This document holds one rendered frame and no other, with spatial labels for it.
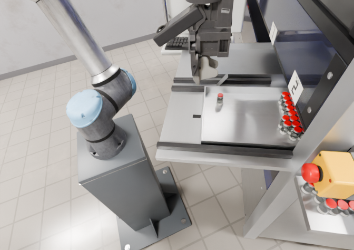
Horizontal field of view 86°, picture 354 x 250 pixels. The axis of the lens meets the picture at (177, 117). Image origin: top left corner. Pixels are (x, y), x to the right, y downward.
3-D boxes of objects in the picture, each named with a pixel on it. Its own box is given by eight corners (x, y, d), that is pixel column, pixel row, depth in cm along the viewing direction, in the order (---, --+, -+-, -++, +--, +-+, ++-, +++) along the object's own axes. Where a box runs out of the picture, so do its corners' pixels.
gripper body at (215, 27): (227, 60, 39) (235, -7, 30) (186, 61, 41) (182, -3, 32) (227, 42, 44) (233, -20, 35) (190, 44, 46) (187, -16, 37)
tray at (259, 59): (277, 48, 94) (279, 41, 91) (291, 81, 77) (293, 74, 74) (208, 49, 100) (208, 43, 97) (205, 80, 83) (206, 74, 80)
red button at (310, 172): (315, 169, 43) (324, 160, 40) (322, 186, 40) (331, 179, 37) (297, 167, 43) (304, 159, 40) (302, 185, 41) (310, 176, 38)
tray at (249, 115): (295, 94, 72) (298, 87, 69) (319, 154, 55) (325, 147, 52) (204, 93, 78) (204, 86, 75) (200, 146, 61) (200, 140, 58)
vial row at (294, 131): (284, 101, 70) (288, 91, 66) (297, 141, 58) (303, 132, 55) (277, 101, 70) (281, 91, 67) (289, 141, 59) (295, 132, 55)
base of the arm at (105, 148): (90, 165, 70) (77, 151, 63) (88, 135, 80) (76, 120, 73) (129, 150, 73) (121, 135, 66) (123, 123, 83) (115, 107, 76)
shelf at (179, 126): (274, 47, 99) (275, 44, 97) (322, 174, 53) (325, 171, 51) (183, 49, 107) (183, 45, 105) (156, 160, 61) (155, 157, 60)
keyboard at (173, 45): (230, 38, 121) (230, 35, 119) (230, 49, 112) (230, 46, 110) (169, 39, 128) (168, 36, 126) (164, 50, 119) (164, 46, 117)
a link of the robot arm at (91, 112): (74, 134, 68) (52, 108, 58) (99, 109, 76) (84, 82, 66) (99, 145, 64) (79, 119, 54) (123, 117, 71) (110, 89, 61)
